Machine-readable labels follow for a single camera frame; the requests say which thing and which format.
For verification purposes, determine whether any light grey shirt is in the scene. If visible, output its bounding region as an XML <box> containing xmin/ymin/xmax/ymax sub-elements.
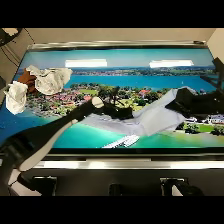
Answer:
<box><xmin>79</xmin><ymin>85</ymin><xmax>201</xmax><ymax>138</ymax></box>

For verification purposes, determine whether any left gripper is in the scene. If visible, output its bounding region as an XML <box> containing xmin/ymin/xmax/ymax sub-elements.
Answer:
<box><xmin>101</xmin><ymin>99</ymin><xmax>135</xmax><ymax>122</ymax></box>

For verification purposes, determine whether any silver frame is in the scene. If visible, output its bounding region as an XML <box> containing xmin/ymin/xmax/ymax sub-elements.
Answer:
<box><xmin>0</xmin><ymin>39</ymin><xmax>224</xmax><ymax>197</ymax></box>

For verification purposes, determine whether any white garment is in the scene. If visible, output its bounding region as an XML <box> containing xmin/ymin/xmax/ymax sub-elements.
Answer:
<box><xmin>25</xmin><ymin>64</ymin><xmax>73</xmax><ymax>97</ymax></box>
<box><xmin>3</xmin><ymin>80</ymin><xmax>30</xmax><ymax>116</ymax></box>

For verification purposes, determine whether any brown garment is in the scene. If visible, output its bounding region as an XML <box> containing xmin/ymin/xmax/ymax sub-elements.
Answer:
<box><xmin>16</xmin><ymin>69</ymin><xmax>39</xmax><ymax>95</ymax></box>

